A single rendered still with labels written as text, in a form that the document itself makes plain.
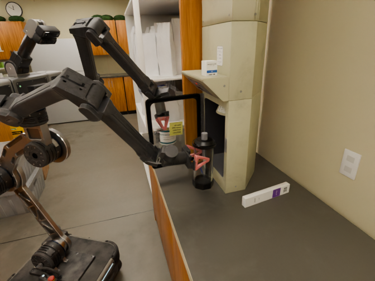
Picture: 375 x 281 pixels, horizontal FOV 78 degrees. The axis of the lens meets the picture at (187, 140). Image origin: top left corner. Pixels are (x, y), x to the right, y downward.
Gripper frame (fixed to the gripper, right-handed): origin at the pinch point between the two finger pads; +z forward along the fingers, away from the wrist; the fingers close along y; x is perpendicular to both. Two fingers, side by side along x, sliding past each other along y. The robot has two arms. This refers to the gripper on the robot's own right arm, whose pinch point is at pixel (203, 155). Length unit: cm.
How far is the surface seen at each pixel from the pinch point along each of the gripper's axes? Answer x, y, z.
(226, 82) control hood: -33.5, -2.9, 6.8
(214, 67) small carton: -38.6, 2.6, 3.2
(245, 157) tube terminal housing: 2.0, -3.5, 20.6
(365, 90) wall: -34, -28, 51
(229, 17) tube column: -57, -1, 6
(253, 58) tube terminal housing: -42.7, -3.2, 17.6
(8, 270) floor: 126, 83, -128
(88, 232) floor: 122, 103, -69
